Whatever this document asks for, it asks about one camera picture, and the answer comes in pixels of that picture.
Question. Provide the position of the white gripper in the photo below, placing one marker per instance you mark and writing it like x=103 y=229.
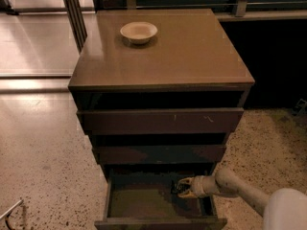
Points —
x=200 y=187

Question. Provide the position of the black rxbar chocolate bar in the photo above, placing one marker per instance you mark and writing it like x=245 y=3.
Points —
x=174 y=188

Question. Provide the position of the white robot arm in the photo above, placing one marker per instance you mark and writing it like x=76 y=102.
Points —
x=285 y=209

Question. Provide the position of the middle drawer front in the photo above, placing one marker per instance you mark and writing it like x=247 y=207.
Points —
x=159 y=154

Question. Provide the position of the open bottom drawer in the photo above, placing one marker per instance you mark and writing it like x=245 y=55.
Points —
x=143 y=201

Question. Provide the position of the top drawer front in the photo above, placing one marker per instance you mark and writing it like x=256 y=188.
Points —
x=160 y=121

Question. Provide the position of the brown drawer cabinet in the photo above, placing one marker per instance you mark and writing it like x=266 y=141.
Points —
x=189 y=63

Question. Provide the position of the white ceramic bowl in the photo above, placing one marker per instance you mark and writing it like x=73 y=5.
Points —
x=139 y=32

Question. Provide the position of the metal rod bottom left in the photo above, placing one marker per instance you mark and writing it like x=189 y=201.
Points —
x=9 y=211

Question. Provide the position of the metal window frame post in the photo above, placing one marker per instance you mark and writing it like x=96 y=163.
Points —
x=75 y=16

